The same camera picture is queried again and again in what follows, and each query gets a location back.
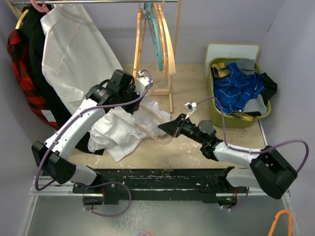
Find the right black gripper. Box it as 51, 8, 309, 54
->
159, 113, 206, 145

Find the light wooden hanger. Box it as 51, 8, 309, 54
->
134, 96, 173, 145

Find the white shirt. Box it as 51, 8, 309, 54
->
40, 4, 122, 114
88, 96, 172, 163

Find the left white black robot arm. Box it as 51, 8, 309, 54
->
31, 69, 153, 193

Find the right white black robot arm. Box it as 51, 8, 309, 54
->
158, 114, 298, 199

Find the hanging white shirt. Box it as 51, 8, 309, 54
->
40, 4, 122, 114

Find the wooden hanger rightmost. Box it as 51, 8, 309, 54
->
159, 0, 176, 75

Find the hanging black shirt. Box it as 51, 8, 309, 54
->
23, 6, 104, 155

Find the blue shirt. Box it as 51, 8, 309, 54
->
213, 63, 266, 115

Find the wooden hanger leftmost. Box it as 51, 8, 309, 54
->
132, 8, 147, 78

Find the teal hanger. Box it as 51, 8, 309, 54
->
144, 0, 163, 71

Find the wooden hanger middle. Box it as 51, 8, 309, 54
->
154, 2, 167, 77

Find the pink hanger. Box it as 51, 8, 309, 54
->
30, 0, 53, 13

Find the red black plaid shirt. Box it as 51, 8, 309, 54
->
7, 29, 59, 130

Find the yellow hanger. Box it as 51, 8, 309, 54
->
15, 8, 29, 30

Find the orange hanger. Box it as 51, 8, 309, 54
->
267, 210, 293, 236

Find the olive green laundry basket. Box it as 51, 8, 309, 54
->
206, 58, 271, 128

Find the yellow black cloth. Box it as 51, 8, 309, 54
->
211, 62, 231, 78

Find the white board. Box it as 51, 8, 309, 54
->
204, 43, 260, 79

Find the grey cloth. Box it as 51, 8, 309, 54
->
237, 59, 255, 71

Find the black cloth in basket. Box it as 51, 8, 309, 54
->
254, 73, 278, 105

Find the wooden clothes rack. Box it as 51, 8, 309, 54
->
6, 0, 181, 113

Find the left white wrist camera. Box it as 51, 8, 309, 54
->
135, 71, 154, 95

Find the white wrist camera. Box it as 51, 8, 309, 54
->
135, 71, 154, 95
185, 102, 197, 119

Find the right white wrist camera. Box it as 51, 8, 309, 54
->
185, 102, 197, 119

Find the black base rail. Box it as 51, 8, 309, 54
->
73, 169, 247, 207

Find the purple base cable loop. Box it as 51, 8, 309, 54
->
82, 178, 133, 217

